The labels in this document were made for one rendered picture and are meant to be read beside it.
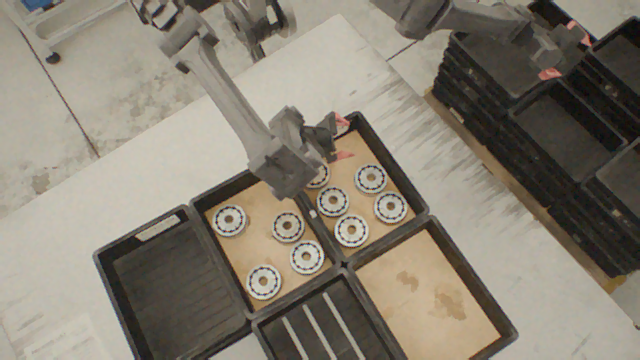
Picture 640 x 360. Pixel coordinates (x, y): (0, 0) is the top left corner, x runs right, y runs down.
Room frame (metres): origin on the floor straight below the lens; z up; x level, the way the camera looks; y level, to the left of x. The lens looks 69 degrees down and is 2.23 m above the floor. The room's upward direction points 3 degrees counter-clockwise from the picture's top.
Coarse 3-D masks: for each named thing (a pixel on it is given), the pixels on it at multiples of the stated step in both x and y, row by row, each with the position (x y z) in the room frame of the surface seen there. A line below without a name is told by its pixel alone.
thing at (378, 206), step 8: (384, 192) 0.50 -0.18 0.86; (392, 192) 0.50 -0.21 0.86; (376, 200) 0.47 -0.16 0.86; (384, 200) 0.47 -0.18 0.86; (400, 200) 0.47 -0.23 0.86; (376, 208) 0.45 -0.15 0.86; (400, 208) 0.44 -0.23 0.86; (384, 216) 0.42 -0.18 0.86; (392, 216) 0.42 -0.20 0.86; (400, 216) 0.42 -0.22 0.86
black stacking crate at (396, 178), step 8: (352, 120) 0.73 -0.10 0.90; (360, 120) 0.72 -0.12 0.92; (352, 128) 0.73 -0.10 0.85; (360, 128) 0.72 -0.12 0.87; (336, 136) 0.70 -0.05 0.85; (360, 136) 0.71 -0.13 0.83; (368, 136) 0.68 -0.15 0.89; (368, 144) 0.67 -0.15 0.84; (376, 144) 0.64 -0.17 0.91; (376, 152) 0.63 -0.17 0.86; (384, 160) 0.60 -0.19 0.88; (384, 168) 0.59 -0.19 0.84; (392, 168) 0.56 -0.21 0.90; (392, 176) 0.55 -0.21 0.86; (400, 176) 0.53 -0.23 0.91; (400, 184) 0.52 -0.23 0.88; (400, 192) 0.51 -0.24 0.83; (408, 192) 0.48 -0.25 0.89; (408, 200) 0.47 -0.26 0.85; (416, 200) 0.45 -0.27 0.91; (416, 208) 0.44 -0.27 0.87; (344, 264) 0.29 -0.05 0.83
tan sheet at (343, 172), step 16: (336, 144) 0.69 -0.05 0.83; (352, 144) 0.68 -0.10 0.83; (352, 160) 0.63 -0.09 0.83; (368, 160) 0.62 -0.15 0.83; (336, 176) 0.57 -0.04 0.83; (352, 176) 0.57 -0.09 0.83; (352, 192) 0.51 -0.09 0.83; (352, 208) 0.46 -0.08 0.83; (368, 208) 0.46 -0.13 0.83; (368, 224) 0.41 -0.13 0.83; (400, 224) 0.40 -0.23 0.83; (368, 240) 0.36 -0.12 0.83
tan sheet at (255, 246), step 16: (256, 192) 0.53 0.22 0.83; (256, 208) 0.48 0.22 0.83; (272, 208) 0.48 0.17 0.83; (288, 208) 0.47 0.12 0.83; (256, 224) 0.43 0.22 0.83; (288, 224) 0.42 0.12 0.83; (224, 240) 0.38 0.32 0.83; (240, 240) 0.38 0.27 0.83; (256, 240) 0.37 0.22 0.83; (272, 240) 0.37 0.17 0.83; (240, 256) 0.33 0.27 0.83; (256, 256) 0.33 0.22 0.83; (272, 256) 0.32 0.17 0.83; (288, 256) 0.32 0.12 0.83; (304, 256) 0.32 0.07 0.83; (240, 272) 0.28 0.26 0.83; (288, 272) 0.27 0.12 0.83; (320, 272) 0.27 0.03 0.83; (288, 288) 0.22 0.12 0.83; (256, 304) 0.18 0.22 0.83
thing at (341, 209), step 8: (320, 192) 0.51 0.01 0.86; (328, 192) 0.51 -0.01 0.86; (336, 192) 0.51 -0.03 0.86; (344, 192) 0.50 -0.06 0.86; (320, 200) 0.48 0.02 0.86; (344, 200) 0.48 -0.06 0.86; (320, 208) 0.46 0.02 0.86; (328, 208) 0.45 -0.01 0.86; (336, 208) 0.45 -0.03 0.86; (344, 208) 0.45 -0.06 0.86; (336, 216) 0.43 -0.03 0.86
